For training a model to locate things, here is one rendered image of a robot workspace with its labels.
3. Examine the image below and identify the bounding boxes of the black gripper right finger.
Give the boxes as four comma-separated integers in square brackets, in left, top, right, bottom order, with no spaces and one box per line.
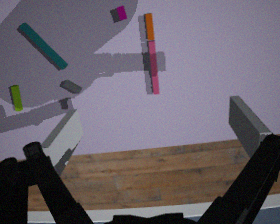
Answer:
[196,96,280,224]

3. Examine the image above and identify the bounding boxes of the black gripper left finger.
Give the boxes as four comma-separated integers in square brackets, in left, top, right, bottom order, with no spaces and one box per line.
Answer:
[0,109,94,224]

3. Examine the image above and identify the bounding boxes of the orange rod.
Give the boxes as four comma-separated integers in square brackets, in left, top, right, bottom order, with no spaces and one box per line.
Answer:
[145,13,154,40]

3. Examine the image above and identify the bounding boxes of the pink rod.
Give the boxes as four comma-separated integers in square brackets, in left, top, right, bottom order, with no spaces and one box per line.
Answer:
[148,40,159,94]

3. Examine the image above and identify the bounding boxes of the turquoise rod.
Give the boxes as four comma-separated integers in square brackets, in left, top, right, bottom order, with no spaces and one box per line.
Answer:
[20,23,68,70]

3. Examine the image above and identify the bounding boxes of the grey rod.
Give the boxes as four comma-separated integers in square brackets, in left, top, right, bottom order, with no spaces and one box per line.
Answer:
[64,80,82,94]

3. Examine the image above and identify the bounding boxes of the small magenta block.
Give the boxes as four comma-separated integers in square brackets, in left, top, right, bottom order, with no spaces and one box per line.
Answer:
[117,6,127,21]

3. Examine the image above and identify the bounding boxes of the lime green rod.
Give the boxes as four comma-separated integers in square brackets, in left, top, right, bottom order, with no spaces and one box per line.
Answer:
[11,85,23,111]

